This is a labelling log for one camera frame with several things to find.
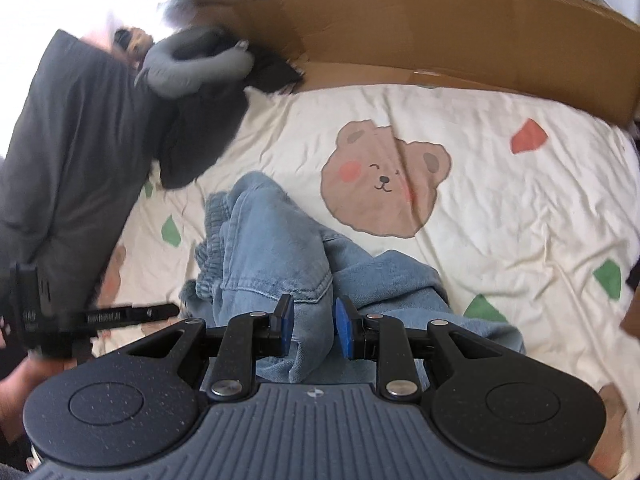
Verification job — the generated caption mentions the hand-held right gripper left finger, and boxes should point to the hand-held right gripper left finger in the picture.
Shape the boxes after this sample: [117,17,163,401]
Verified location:
[131,294,296,403]

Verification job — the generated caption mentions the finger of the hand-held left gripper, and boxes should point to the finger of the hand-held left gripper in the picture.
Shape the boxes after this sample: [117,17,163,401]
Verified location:
[82,304,180,335]

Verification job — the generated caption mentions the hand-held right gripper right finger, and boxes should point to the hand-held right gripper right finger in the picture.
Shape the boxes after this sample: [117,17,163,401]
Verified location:
[334,296,501,403]

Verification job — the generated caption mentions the light blue jeans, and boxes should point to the light blue jeans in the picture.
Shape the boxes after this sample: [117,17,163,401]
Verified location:
[179,171,526,386]

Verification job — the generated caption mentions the person's left hand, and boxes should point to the person's left hand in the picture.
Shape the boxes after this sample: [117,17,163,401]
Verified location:
[0,359,72,442]

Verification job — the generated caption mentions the dark grey garment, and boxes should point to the dark grey garment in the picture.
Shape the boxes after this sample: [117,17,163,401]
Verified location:
[0,29,176,311]

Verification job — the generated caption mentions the cream bear print bedsheet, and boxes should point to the cream bear print bedsheet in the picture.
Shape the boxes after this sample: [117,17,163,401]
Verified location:
[90,82,640,480]

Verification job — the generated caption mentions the black garment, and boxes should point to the black garment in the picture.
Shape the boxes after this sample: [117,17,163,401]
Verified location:
[159,35,307,192]

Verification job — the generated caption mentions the light grey neck pillow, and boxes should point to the light grey neck pillow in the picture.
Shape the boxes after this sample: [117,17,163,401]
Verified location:
[134,27,254,99]

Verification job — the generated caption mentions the brown plush toy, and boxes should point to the brown plush toy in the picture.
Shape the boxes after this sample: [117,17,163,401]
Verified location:
[114,25,154,68]

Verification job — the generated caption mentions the brown cardboard sheet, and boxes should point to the brown cardboard sheet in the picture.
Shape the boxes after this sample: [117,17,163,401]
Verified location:
[192,0,640,127]

